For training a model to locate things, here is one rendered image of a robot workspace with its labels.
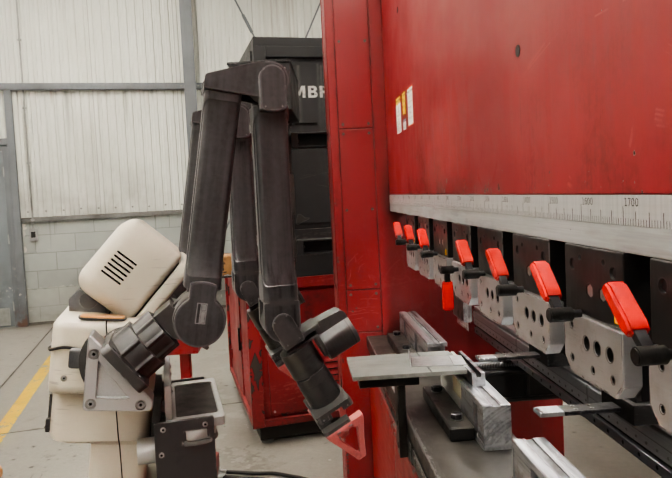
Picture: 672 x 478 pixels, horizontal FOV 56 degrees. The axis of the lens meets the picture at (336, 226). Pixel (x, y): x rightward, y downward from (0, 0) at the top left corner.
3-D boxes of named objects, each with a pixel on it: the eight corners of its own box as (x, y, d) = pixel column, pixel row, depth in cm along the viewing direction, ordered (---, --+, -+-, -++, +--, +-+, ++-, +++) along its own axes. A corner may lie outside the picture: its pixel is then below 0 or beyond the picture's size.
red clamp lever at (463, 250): (453, 238, 124) (464, 274, 117) (474, 236, 124) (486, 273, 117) (452, 244, 125) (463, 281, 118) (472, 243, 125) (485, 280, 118)
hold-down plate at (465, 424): (422, 397, 166) (422, 386, 166) (443, 396, 166) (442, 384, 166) (450, 442, 136) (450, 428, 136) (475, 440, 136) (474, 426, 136)
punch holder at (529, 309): (513, 334, 104) (510, 233, 103) (564, 330, 104) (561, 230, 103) (550, 357, 89) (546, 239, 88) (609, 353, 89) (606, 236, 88)
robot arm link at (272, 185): (244, 77, 106) (253, 64, 95) (278, 77, 107) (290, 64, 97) (258, 333, 108) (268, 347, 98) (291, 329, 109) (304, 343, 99)
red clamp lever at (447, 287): (440, 309, 139) (438, 265, 138) (459, 308, 139) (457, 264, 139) (442, 311, 137) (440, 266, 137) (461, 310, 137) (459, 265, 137)
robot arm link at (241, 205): (221, 112, 147) (225, 105, 137) (246, 112, 149) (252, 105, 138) (231, 296, 149) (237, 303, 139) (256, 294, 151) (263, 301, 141)
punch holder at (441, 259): (433, 283, 163) (431, 219, 163) (466, 281, 164) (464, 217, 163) (447, 291, 149) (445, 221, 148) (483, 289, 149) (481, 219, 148)
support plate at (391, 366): (346, 360, 162) (346, 357, 162) (448, 354, 164) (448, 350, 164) (353, 381, 144) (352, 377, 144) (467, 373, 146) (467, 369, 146)
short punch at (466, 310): (453, 322, 159) (452, 285, 159) (461, 322, 159) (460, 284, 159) (464, 331, 149) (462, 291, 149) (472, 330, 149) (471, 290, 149)
